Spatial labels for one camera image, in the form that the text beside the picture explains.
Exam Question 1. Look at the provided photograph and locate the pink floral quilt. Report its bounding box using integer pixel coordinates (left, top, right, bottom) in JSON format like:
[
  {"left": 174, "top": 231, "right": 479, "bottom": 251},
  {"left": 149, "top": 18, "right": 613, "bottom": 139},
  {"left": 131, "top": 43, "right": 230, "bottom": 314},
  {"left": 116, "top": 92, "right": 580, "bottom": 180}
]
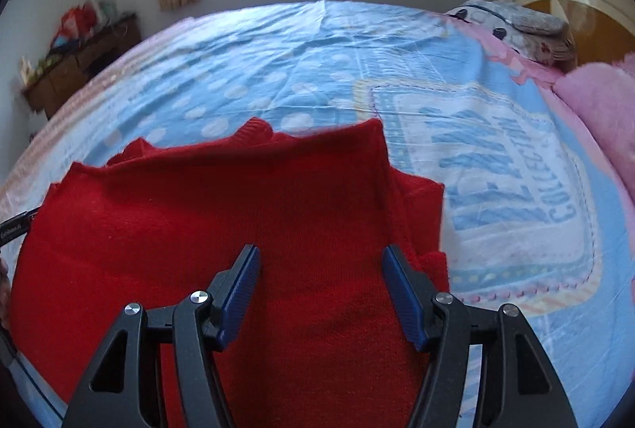
[{"left": 553, "top": 53, "right": 635, "bottom": 191}]

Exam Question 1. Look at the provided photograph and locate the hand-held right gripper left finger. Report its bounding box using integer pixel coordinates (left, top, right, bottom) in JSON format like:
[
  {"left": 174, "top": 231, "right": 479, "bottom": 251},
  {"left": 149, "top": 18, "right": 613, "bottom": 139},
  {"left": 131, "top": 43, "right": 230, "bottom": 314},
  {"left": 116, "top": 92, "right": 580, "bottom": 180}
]
[{"left": 62, "top": 244, "right": 262, "bottom": 428}]

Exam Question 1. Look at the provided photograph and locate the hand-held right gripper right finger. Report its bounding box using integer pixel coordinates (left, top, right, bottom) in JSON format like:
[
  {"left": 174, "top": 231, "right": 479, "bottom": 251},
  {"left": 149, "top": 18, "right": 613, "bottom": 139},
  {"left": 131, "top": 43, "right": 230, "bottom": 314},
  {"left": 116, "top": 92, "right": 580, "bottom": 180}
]
[{"left": 381, "top": 244, "right": 579, "bottom": 428}]

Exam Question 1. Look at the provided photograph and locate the red knitted sweater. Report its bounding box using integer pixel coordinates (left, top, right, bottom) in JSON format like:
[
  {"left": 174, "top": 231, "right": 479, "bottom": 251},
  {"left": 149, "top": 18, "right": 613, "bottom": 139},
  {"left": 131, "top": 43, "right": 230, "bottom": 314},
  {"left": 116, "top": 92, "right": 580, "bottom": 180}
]
[{"left": 7, "top": 118, "right": 450, "bottom": 428}]

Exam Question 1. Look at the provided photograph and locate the blue pink printed bed sheet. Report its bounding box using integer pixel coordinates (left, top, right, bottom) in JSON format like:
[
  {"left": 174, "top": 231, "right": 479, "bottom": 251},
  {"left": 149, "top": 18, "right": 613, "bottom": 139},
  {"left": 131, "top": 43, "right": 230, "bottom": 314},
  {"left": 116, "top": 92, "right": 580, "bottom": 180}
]
[{"left": 0, "top": 0, "right": 635, "bottom": 428}]

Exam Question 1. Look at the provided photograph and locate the grey floral pillow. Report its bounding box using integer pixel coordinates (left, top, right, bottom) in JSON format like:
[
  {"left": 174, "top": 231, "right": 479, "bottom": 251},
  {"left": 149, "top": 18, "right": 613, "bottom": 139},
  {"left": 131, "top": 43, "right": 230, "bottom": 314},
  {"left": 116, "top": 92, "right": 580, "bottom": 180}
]
[{"left": 461, "top": 0, "right": 570, "bottom": 36}]

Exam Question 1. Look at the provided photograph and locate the brown wooden desk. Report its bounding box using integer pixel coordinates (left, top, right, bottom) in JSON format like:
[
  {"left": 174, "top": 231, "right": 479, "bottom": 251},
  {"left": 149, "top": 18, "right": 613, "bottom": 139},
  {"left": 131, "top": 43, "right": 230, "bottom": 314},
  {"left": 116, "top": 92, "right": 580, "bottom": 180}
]
[{"left": 22, "top": 13, "right": 142, "bottom": 118}]

